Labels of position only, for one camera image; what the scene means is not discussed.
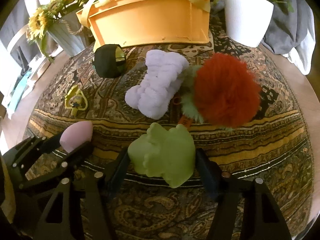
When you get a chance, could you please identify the patterned paisley cloth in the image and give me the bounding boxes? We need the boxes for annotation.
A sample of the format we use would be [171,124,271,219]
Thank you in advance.
[24,17,315,240]

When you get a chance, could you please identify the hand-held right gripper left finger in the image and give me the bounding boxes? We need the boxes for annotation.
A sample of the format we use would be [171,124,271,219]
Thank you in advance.
[32,152,130,240]

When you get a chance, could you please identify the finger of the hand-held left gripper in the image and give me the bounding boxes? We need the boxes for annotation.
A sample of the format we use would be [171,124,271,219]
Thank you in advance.
[19,141,94,190]
[2,134,63,174]

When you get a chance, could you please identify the pink soft egg toy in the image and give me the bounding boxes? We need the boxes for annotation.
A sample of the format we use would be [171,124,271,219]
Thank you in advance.
[59,121,93,153]

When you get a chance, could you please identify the desk lamp with round head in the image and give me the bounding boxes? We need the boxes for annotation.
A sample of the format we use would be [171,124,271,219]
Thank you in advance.
[7,26,29,55]

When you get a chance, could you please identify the blue cloth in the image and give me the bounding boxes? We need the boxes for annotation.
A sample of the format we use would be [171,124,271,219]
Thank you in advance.
[6,75,33,110]

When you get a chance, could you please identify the black and green ball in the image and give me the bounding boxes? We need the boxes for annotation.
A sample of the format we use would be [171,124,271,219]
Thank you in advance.
[93,44,126,78]

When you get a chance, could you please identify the dark grey curtain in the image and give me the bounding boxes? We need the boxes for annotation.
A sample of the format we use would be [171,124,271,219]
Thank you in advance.
[6,0,40,55]
[210,0,317,75]

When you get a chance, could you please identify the small yellow toy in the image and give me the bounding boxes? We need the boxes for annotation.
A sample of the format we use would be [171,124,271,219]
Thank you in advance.
[64,85,88,118]

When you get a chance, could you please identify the lavender plush bone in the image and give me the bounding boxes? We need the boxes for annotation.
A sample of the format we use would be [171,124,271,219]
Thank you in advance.
[124,49,190,120]

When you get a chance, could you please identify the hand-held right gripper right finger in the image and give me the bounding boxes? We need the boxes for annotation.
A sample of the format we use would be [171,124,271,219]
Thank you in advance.
[196,149,293,240]

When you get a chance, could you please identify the green soft toy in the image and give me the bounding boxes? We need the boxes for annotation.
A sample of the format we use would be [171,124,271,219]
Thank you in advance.
[127,123,196,188]

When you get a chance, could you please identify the orange crate with yellow handles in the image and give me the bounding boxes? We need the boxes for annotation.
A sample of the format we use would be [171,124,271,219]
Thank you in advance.
[76,0,212,47]

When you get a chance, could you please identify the white plant pot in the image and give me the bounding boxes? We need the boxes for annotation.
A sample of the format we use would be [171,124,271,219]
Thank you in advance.
[223,0,275,48]

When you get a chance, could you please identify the grey ribbed flower pot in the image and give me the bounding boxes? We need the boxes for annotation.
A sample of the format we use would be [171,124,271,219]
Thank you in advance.
[46,11,88,57]

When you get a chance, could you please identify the green fluffy pompom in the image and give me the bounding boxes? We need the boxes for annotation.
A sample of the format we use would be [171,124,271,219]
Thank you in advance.
[179,65,209,130]

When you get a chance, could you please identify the red fluffy pompom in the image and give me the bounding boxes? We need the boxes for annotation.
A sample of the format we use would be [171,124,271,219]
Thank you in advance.
[194,53,262,128]

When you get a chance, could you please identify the sunflower bouquet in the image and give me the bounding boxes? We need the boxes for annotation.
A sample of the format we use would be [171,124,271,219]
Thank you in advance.
[26,0,97,63]

